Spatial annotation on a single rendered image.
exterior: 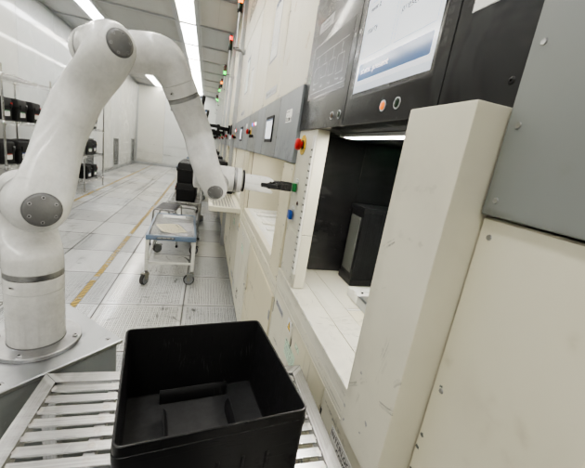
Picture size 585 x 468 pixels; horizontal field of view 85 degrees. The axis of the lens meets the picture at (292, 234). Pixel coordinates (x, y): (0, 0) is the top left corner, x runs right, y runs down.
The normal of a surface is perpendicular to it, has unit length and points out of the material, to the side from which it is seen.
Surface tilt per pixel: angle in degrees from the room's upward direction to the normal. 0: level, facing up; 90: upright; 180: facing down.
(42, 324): 90
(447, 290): 90
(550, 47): 90
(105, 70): 128
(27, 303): 90
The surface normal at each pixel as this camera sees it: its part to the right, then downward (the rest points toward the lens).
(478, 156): 0.25, 0.27
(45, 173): 0.75, -0.23
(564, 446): -0.96, -0.08
